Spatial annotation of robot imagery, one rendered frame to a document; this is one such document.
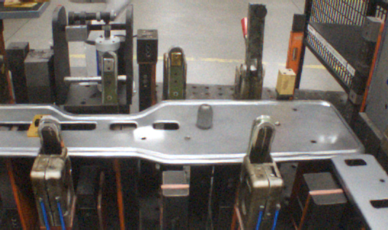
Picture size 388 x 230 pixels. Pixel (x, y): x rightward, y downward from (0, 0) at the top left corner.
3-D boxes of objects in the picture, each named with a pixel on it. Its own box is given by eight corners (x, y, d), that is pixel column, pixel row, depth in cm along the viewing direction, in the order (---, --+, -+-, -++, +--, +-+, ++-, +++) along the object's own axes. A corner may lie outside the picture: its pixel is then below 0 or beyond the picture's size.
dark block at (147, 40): (139, 183, 116) (136, 38, 95) (139, 168, 122) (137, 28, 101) (157, 183, 116) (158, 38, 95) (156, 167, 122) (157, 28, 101)
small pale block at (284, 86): (260, 196, 113) (282, 74, 95) (258, 188, 116) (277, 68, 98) (273, 196, 114) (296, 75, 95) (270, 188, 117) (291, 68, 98)
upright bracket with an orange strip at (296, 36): (266, 187, 117) (294, 14, 92) (265, 183, 118) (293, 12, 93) (276, 186, 117) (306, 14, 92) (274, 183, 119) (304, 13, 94)
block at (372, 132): (346, 238, 100) (381, 140, 85) (330, 207, 110) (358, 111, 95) (356, 236, 100) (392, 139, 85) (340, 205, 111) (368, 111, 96)
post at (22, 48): (28, 180, 113) (4, 47, 93) (32, 169, 117) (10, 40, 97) (45, 180, 114) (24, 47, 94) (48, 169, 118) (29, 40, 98)
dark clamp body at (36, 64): (36, 194, 109) (12, 65, 89) (44, 165, 120) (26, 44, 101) (73, 195, 110) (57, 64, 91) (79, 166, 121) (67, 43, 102)
